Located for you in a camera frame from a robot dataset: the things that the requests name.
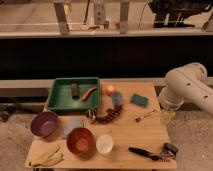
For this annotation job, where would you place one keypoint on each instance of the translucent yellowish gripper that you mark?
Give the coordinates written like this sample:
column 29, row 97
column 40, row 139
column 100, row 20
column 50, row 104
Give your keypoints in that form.
column 166, row 116

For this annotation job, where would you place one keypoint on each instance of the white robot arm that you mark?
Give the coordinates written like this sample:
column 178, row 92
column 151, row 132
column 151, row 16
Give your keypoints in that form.
column 185, row 83

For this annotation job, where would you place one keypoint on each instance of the metal fork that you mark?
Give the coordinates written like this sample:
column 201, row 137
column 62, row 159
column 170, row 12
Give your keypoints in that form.
column 138, row 119

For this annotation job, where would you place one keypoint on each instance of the teal sponge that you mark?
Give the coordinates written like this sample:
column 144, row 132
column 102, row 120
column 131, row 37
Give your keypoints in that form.
column 139, row 100

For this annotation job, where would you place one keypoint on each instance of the blue grey cup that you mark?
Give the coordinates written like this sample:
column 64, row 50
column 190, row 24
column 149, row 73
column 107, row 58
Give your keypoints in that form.
column 116, row 98

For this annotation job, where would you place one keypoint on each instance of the dark red grape bunch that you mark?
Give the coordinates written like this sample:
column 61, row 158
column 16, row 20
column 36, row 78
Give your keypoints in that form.
column 112, row 114

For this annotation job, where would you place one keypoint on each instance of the wooden table board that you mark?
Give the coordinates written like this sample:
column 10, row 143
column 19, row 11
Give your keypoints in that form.
column 148, row 134

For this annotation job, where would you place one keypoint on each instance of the small orange fruit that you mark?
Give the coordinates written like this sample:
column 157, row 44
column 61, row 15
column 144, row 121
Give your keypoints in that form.
column 110, row 89

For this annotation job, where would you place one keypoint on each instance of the white cup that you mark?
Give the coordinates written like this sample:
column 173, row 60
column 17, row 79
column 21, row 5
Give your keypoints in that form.
column 104, row 144

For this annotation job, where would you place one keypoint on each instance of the small metal object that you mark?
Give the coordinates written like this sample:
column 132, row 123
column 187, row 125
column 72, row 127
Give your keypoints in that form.
column 91, row 114

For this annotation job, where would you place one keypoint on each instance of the orange-red bowl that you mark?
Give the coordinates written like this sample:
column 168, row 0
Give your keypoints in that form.
column 80, row 141

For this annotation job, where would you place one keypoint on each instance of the dark brown block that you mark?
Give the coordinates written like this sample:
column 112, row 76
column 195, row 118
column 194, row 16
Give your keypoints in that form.
column 74, row 90

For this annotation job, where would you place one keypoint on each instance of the light blue plate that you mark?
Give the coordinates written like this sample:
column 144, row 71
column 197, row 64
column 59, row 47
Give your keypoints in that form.
column 74, row 123

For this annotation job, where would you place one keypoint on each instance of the green plastic tray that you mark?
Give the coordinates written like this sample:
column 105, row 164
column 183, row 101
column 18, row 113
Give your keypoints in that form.
column 60, row 98

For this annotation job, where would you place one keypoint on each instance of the yellow banana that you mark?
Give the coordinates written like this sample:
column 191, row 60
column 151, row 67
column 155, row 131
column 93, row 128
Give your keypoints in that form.
column 47, row 158

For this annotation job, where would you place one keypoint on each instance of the purple bowl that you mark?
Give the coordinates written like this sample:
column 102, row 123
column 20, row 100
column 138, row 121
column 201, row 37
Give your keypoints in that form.
column 44, row 124

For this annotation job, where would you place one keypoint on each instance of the black handled tool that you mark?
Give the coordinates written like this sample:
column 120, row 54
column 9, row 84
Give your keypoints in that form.
column 144, row 153

